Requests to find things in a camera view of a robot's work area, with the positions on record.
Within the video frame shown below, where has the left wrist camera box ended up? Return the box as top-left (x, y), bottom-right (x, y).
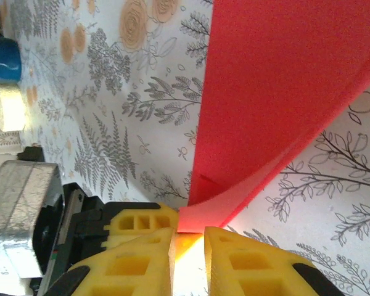
top-left (0, 159), bottom-right (64, 278)

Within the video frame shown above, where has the blue mug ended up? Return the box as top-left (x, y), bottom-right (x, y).
top-left (0, 23), bottom-right (22, 84)

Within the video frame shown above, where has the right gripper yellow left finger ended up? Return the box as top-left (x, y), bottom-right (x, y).
top-left (46, 227), bottom-right (175, 296)

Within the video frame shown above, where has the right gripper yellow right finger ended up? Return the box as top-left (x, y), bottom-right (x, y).
top-left (203, 226), bottom-right (346, 296)

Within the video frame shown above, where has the red paper sheet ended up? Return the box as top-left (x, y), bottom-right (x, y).
top-left (176, 0), bottom-right (370, 234)

